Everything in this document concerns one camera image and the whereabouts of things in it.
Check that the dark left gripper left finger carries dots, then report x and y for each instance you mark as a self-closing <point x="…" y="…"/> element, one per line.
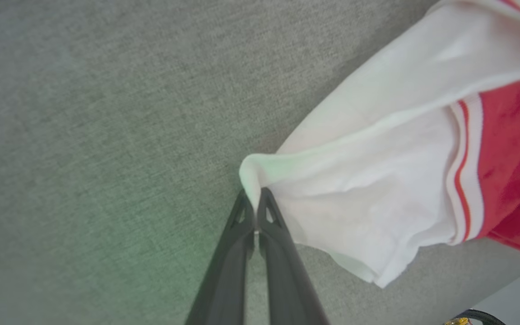
<point x="228" y="271"/>

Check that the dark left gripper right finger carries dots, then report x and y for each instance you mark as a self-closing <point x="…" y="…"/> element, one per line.
<point x="287" y="280"/>

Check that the red and white jersey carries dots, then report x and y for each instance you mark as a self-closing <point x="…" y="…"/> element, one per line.
<point x="377" y="180"/>

